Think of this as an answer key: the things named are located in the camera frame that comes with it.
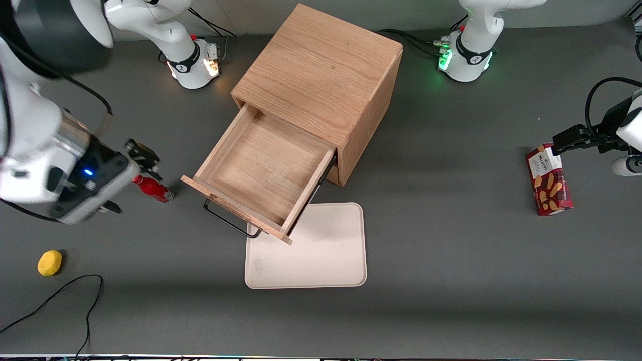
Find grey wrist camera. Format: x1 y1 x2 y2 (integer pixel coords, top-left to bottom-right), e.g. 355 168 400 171
48 191 130 225
611 156 642 177

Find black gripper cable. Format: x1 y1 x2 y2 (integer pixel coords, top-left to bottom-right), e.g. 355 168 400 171
0 65 113 222
584 77 642 142

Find black left base cable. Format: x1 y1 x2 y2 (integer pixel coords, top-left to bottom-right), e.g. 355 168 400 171
377 28 452 58

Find black base cable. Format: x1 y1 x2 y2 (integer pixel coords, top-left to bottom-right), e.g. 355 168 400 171
188 4 236 39
377 28 452 58

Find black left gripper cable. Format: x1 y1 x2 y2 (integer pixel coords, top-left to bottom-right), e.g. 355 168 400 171
584 77 642 142

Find red cookie box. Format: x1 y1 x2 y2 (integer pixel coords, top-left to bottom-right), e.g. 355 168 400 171
526 143 574 216

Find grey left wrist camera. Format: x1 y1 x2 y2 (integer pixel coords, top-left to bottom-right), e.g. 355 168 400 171
611 156 642 177

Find yellow lemon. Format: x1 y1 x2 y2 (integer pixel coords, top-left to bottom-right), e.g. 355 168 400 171
37 250 63 277

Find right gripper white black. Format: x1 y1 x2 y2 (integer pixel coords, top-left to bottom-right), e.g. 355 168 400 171
0 136 162 204

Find wooden drawer cabinet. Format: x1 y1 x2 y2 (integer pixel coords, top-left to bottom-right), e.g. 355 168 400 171
231 3 405 188

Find cream plastic tray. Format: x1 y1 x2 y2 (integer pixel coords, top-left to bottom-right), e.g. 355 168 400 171
244 202 368 290

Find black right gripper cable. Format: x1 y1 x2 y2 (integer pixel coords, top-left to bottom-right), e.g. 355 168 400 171
0 65 113 222

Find thin black table cable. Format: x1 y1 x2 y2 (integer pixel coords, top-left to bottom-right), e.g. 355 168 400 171
0 274 104 359

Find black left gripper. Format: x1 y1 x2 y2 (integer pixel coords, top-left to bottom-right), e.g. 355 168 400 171
552 98 633 157

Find black right base cable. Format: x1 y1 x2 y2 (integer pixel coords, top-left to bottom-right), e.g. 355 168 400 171
188 4 236 39

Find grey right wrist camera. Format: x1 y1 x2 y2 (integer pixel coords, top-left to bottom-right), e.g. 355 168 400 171
48 191 130 225

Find red cola bottle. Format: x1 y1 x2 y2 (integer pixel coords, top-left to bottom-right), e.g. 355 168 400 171
131 173 175 204

